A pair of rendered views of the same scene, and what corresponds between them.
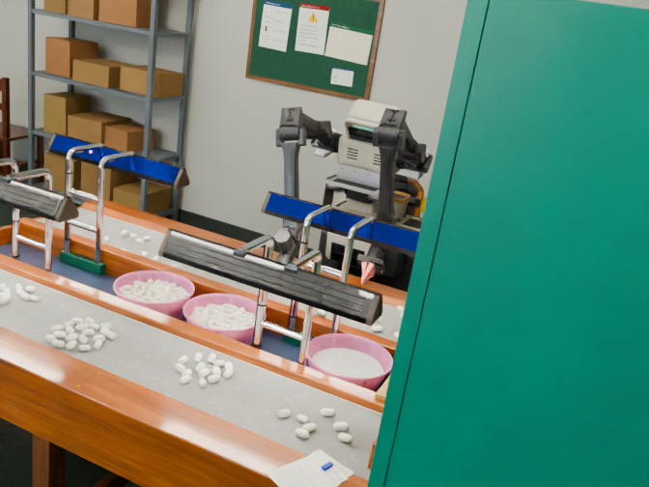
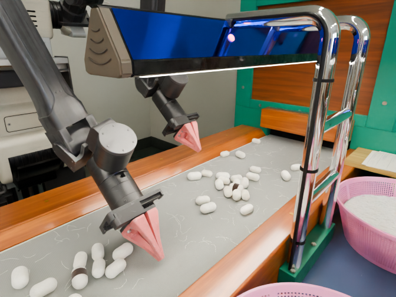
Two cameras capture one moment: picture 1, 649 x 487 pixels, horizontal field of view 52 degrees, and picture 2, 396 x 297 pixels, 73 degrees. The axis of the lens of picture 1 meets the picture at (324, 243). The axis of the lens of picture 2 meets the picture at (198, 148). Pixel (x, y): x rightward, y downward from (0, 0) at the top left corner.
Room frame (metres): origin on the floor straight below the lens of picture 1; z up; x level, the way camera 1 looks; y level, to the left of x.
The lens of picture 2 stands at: (1.99, 0.46, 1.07)
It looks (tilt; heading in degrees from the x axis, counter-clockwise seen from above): 21 degrees down; 292
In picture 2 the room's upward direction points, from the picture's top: straight up
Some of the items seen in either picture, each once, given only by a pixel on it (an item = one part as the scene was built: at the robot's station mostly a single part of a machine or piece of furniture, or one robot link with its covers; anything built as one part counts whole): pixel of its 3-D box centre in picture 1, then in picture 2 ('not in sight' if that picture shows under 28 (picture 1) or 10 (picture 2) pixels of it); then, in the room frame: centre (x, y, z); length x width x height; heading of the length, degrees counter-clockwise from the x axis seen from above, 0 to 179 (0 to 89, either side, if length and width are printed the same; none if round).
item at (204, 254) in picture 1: (267, 272); not in sight; (1.57, 0.13, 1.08); 0.62 x 0.08 x 0.07; 69
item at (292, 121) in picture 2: not in sight; (303, 123); (1.99, -0.50, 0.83); 0.30 x 0.06 x 0.07; 159
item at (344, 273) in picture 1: (329, 279); (282, 144); (2.02, -0.04, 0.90); 0.20 x 0.19 x 0.45; 69
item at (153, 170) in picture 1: (116, 158); not in sight; (2.45, 0.83, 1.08); 0.62 x 0.08 x 0.07; 69
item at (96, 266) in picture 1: (98, 207); not in sight; (2.37, 0.87, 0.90); 0.20 x 0.19 x 0.45; 69
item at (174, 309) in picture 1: (154, 299); not in sight; (2.03, 0.54, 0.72); 0.27 x 0.27 x 0.10
